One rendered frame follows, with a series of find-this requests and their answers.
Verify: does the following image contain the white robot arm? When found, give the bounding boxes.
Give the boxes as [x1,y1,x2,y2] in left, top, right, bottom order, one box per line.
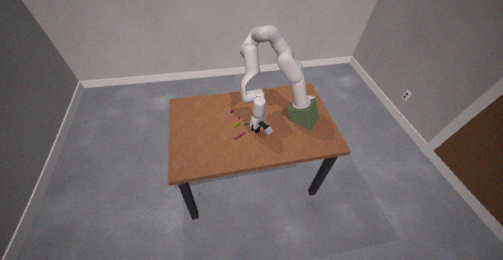
[240,25,315,119]

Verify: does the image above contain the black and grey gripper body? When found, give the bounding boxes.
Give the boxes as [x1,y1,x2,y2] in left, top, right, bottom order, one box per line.
[250,116,265,130]

